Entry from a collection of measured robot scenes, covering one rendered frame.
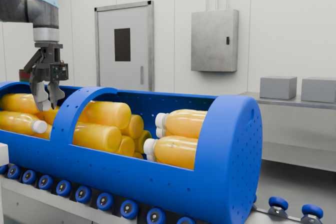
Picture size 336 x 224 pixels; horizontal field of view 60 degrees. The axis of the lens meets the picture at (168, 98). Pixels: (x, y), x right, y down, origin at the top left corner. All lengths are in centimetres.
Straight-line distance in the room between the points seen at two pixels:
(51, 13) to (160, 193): 62
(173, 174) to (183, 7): 403
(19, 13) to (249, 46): 340
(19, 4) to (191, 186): 70
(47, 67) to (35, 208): 41
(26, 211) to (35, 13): 58
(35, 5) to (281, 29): 336
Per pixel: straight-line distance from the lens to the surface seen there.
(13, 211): 105
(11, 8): 97
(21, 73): 173
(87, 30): 575
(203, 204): 59
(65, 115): 79
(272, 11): 403
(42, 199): 95
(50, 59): 95
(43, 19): 97
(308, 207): 78
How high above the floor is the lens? 131
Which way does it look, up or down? 8 degrees down
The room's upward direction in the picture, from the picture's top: straight up
